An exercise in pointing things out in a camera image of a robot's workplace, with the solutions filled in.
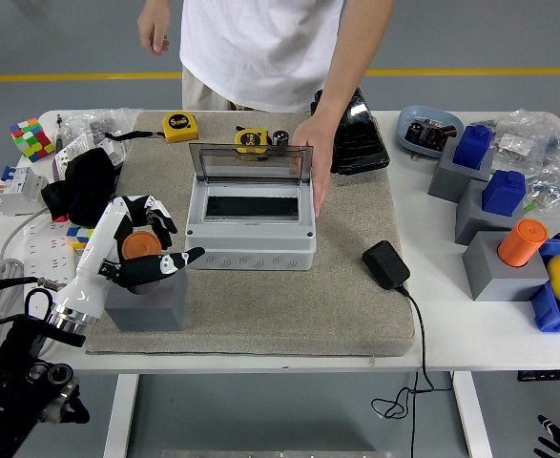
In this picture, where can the blue block battery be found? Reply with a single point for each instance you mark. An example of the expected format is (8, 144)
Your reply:
(472, 148)
(504, 193)

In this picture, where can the large colourful puzzle cube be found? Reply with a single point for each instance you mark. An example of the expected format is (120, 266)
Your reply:
(31, 138)

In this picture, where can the person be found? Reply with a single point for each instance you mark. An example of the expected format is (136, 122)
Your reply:
(260, 47)

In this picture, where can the person's left forearm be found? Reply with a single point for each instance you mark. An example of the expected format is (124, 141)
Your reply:
(351, 62)

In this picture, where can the light blue bowl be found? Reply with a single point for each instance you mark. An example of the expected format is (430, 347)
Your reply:
(420, 112)

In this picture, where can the white printed card pack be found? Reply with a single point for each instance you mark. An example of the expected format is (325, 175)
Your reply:
(72, 152)

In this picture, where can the black cloth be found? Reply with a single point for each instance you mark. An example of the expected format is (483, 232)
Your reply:
(84, 181)

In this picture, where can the dark electronic components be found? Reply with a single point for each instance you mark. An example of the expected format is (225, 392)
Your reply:
(427, 133)

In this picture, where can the small black capacitor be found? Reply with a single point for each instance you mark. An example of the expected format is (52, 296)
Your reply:
(281, 138)

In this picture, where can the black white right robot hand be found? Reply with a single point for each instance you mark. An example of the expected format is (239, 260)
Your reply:
(558, 439)

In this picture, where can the person's left hand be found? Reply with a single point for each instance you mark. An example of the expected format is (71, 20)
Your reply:
(322, 157)

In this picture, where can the black power adapter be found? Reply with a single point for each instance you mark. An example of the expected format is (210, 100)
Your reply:
(384, 264)

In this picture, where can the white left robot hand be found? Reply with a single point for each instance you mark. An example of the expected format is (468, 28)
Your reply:
(89, 272)

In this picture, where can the blue plastic bin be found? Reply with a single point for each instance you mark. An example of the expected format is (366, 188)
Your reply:
(553, 315)

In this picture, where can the small white breaker module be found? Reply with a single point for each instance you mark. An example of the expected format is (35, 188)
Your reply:
(115, 151)

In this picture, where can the small screwdriver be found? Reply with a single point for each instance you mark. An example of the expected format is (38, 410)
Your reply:
(58, 131)

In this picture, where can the person's right forearm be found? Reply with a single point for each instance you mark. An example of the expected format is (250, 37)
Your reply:
(158, 7)

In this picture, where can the white circuit breaker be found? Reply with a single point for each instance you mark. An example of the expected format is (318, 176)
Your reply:
(17, 188)

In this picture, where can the orange cylinder battery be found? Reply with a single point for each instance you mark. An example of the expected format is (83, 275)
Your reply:
(141, 245)
(520, 245)

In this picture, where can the grey block holder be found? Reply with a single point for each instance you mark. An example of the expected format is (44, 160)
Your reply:
(489, 276)
(472, 224)
(444, 179)

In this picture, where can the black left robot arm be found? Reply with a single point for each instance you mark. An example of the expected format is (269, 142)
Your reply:
(17, 396)

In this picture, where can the person's right hand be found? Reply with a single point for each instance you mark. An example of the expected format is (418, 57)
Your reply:
(154, 31)

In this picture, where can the black table control panel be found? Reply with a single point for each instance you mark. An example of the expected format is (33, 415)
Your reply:
(551, 375)

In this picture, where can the small colourful puzzle cube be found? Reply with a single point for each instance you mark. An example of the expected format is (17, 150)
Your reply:
(80, 237)

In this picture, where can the grey-brown mat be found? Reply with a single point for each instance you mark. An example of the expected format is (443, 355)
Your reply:
(284, 310)

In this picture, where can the white table leg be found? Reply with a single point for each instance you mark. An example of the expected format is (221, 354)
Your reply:
(472, 415)
(119, 415)

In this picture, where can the yellow tape measure chrome face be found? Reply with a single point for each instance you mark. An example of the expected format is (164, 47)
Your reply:
(251, 138)

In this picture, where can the grey block with round hole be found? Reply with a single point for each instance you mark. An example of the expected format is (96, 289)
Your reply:
(155, 310)

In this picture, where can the grey junction box with lid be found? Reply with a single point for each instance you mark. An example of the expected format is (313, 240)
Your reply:
(251, 238)

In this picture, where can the clear plastic parts bags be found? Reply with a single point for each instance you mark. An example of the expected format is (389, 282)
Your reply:
(546, 157)

